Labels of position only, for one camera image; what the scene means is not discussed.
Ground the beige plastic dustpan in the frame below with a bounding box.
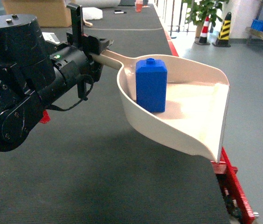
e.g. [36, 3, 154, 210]
[92, 50, 229, 162]

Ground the red white traffic cone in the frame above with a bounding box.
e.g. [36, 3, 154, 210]
[194, 16, 210, 45]

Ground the black marker pen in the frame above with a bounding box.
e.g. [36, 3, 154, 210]
[114, 10, 127, 14]

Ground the yellow black traffic cone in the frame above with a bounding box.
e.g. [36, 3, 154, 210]
[212, 12, 232, 47]

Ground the white foam sheet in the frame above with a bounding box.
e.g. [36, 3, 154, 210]
[83, 7, 103, 20]

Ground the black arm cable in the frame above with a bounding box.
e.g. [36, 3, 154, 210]
[45, 74, 95, 112]

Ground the orange cup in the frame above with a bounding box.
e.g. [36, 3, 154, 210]
[135, 0, 143, 13]

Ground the large cardboard box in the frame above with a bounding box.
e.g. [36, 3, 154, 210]
[2, 0, 75, 28]

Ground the green potted plant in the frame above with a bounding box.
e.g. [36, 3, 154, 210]
[185, 0, 229, 39]

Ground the small hand brush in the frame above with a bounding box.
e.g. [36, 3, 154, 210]
[83, 19, 93, 28]

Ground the blue plastic block part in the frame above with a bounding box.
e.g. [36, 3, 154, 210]
[136, 58, 167, 112]

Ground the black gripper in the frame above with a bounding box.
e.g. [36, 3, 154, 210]
[50, 3, 113, 99]

